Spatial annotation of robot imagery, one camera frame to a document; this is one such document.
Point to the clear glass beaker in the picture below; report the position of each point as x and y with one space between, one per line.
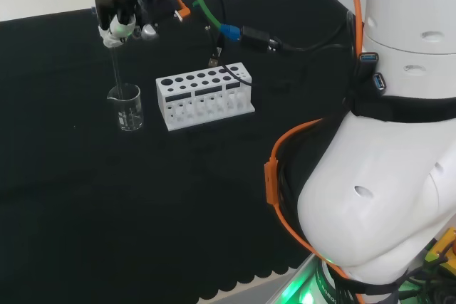
130 119

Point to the white test tube rack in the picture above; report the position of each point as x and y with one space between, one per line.
161 99

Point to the clear glass rod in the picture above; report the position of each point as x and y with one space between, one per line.
116 69

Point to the yellow stop button box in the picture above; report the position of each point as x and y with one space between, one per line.
441 247

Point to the black bench cloth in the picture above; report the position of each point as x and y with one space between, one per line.
107 193

